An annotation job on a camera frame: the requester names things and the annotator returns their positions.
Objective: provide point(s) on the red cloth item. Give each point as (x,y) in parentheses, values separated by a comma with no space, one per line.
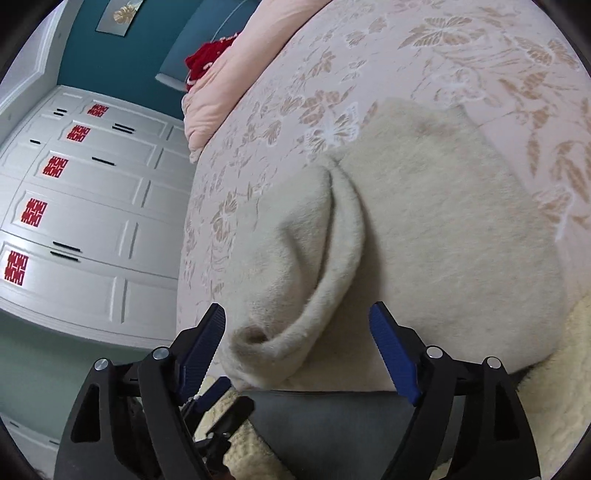
(203,58)

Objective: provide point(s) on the pink folded quilt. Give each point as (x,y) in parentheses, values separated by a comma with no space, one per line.
(210,100)

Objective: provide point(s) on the white wardrobe with red stickers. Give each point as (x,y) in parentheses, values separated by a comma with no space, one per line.
(94,192)

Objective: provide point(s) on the framed floral wall picture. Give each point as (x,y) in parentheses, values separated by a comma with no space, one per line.
(117,17)

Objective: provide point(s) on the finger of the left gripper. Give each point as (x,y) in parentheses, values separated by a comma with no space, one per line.
(207,399)
(232,419)

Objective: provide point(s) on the teal upholstered headboard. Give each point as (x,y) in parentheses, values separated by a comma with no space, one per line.
(211,21)

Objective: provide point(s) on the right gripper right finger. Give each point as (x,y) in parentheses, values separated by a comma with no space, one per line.
(495,439)

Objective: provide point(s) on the pink butterfly bedspread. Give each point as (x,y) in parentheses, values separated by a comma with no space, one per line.
(505,62)

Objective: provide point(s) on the cream knit sweater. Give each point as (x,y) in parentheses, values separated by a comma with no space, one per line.
(420,213)

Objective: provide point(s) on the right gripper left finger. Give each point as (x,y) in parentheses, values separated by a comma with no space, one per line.
(126,421)

